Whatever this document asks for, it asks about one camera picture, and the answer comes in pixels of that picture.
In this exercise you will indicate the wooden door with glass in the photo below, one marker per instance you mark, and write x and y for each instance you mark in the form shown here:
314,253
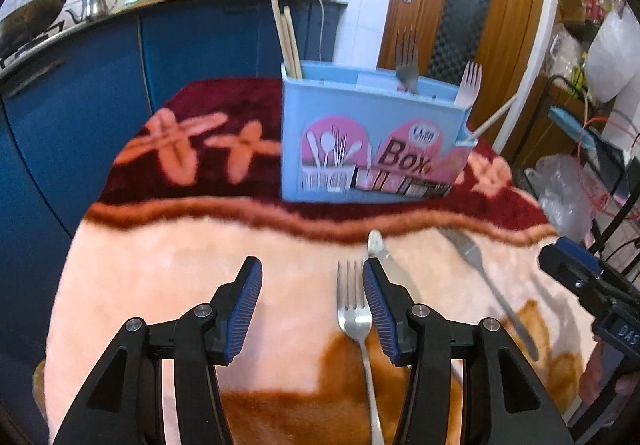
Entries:
520,0

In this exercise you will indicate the peach and maroon plush blanket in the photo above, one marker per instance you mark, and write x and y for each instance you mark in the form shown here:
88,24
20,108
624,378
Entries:
175,275

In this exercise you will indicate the blue base cabinets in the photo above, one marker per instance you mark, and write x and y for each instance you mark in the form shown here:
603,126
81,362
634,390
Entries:
75,125

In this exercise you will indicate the clear plastic bag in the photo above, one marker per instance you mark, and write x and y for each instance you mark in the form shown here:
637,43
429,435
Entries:
560,195

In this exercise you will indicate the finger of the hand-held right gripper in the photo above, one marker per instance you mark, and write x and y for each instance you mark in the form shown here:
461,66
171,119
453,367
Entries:
570,260

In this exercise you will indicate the black metal rack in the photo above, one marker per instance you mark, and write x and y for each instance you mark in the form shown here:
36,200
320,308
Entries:
612,220

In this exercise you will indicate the white plastic bag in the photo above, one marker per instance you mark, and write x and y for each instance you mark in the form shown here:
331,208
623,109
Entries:
615,55

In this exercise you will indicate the white chopstick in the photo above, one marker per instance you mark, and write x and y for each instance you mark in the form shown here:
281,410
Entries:
492,120

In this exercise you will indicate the person's right hand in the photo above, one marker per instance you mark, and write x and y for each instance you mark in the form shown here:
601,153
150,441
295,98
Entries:
597,375

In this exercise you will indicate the bamboo chopstick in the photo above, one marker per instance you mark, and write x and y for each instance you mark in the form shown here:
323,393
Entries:
294,50
280,40

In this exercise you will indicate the light blue utensil box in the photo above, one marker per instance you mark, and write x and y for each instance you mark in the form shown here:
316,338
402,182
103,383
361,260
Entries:
340,105

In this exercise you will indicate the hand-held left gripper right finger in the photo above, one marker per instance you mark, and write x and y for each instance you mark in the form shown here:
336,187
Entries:
380,310

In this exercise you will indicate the steel teapot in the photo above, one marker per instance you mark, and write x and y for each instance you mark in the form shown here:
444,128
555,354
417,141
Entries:
95,5

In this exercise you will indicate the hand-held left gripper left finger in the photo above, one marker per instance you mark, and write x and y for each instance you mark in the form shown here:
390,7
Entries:
245,305

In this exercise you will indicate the gas stove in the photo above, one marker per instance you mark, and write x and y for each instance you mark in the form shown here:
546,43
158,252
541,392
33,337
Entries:
45,32

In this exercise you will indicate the dark wok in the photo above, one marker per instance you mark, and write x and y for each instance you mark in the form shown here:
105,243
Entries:
30,20

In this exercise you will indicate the blue packet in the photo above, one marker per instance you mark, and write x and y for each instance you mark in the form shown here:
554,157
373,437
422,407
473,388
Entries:
570,122

